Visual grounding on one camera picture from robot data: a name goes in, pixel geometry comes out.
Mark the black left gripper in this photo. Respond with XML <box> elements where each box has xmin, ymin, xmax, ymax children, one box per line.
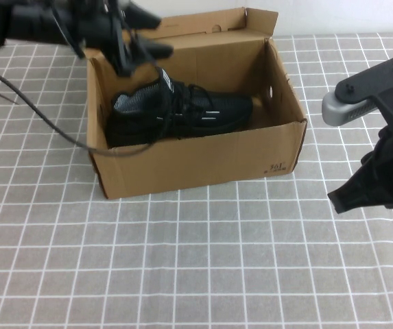
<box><xmin>72</xmin><ymin>0</ymin><xmax>175</xmax><ymax>78</ymax></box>

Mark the black knit sneaker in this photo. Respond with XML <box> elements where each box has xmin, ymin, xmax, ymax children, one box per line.
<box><xmin>106</xmin><ymin>67</ymin><xmax>254</xmax><ymax>149</ymax></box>

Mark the brown cardboard shoe box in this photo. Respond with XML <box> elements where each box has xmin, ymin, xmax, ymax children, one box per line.
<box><xmin>85</xmin><ymin>7</ymin><xmax>309</xmax><ymax>200</ymax></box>

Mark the grey white-checked tablecloth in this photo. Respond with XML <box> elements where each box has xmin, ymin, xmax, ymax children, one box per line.
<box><xmin>0</xmin><ymin>32</ymin><xmax>393</xmax><ymax>329</ymax></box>

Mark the left camera black cable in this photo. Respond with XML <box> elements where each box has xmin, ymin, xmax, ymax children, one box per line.
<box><xmin>0</xmin><ymin>20</ymin><xmax>165</xmax><ymax>157</ymax></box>

